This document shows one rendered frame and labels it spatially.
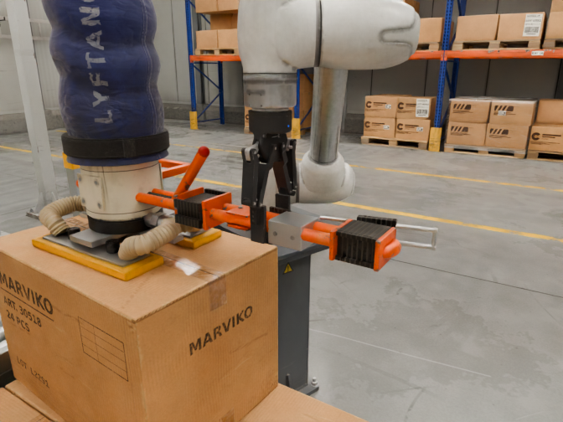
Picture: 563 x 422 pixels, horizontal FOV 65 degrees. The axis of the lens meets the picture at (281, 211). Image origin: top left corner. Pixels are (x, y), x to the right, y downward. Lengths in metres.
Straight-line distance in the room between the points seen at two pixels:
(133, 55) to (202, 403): 0.72
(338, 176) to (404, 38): 0.90
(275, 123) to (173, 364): 0.49
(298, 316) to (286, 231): 1.11
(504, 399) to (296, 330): 0.95
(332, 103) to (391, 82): 8.15
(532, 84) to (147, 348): 8.63
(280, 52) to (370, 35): 0.14
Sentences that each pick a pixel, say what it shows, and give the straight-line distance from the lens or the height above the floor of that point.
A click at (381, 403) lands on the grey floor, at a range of 2.07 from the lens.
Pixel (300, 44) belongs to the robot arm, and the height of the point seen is 1.38.
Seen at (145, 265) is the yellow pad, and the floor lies 0.96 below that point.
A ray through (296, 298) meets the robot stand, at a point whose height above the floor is 0.47.
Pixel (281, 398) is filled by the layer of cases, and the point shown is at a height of 0.54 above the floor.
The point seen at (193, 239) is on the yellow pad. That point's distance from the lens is 1.05.
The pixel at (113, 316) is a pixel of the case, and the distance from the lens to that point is 0.85.
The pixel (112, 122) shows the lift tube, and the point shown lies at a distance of 0.96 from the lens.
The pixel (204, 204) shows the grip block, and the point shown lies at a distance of 0.85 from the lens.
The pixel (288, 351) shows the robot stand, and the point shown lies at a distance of 1.90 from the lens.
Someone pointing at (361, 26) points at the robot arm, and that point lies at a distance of 0.73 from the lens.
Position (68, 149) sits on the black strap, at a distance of 1.02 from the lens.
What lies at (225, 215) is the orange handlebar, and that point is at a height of 1.08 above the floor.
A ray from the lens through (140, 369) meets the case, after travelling 0.85.
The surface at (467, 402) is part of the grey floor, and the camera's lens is 2.18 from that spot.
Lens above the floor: 1.35
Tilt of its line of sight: 18 degrees down
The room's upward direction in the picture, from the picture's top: straight up
